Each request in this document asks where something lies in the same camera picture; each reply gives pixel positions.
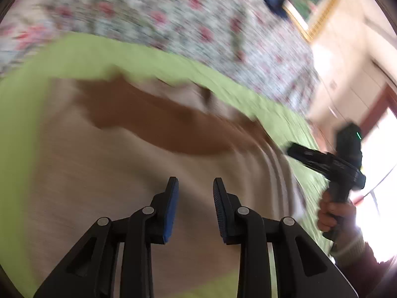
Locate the green bed sheet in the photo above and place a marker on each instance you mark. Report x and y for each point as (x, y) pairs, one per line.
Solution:
(37, 68)

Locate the wooden door frame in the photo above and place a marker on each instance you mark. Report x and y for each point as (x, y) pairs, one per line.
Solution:
(380, 111)

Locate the gold framed picture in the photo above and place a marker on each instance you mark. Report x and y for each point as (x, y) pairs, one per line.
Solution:
(313, 3)

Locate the person's right forearm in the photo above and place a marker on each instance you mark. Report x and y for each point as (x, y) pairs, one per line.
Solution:
(359, 254)

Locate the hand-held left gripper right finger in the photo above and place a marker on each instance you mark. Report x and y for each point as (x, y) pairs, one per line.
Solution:
(219, 208)

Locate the person's right hand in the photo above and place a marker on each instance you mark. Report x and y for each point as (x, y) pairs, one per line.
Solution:
(333, 214)

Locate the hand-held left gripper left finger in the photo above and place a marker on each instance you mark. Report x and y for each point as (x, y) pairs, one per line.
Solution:
(171, 206)

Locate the beige and brown garment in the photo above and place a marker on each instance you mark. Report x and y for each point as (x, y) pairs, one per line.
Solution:
(124, 161)

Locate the floral bedspread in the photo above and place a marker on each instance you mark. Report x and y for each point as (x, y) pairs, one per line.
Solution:
(155, 15)

